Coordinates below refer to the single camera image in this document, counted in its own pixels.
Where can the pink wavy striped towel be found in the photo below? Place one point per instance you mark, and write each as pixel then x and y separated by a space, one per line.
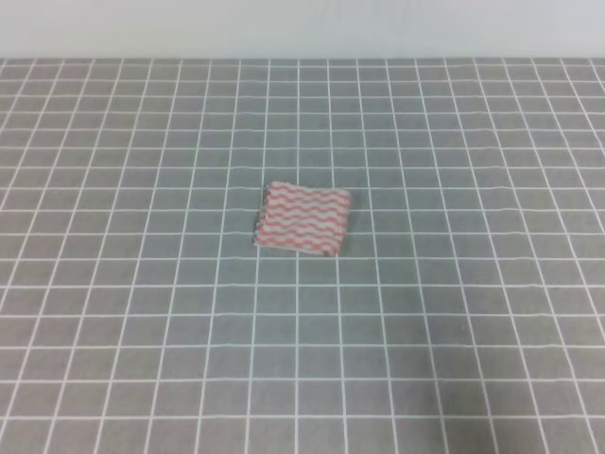
pixel 303 219

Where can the grey checked tablecloth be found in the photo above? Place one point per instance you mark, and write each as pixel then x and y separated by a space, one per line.
pixel 464 312

